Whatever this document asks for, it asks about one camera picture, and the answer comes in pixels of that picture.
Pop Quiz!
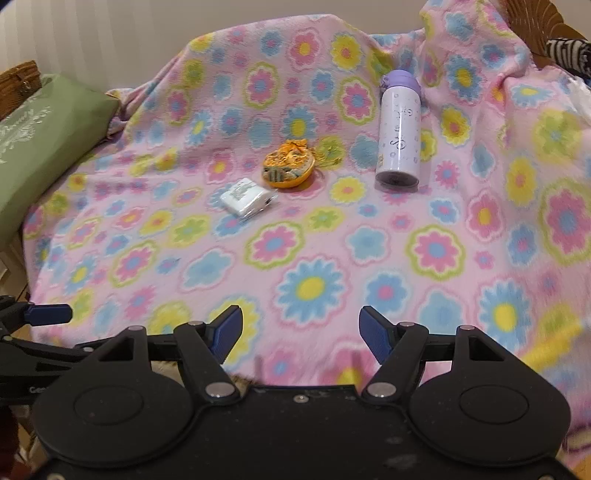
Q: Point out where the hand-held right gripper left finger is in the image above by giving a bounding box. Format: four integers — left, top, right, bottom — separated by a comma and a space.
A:
95, 305, 244, 398

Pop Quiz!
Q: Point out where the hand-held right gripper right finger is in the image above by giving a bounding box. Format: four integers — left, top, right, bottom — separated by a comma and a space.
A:
359, 305, 509, 398

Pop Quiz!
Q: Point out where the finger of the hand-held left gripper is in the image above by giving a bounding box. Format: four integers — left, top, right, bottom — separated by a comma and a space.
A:
0, 338, 100, 372
0, 295, 74, 330

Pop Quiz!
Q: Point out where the wooden cabinet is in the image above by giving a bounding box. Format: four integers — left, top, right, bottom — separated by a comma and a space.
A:
0, 237, 32, 301

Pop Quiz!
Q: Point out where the pink floral fleece blanket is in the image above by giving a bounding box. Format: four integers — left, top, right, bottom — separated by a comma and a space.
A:
21, 0, 591, 462

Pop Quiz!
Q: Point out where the white tissue packet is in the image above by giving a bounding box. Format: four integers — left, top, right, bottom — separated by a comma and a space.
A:
219, 178, 279, 220

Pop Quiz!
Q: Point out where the green printed pillow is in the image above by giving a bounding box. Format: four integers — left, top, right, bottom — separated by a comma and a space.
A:
0, 74, 122, 250

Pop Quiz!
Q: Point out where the white bottle with purple cap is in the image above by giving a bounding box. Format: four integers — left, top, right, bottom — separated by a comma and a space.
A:
375, 69, 422, 190

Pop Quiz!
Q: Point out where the brown wicker chest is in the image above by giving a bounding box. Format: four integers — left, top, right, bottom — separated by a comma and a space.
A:
0, 60, 43, 120

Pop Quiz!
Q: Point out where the zebra striped cloth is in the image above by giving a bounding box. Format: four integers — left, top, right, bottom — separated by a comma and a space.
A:
546, 38, 591, 78

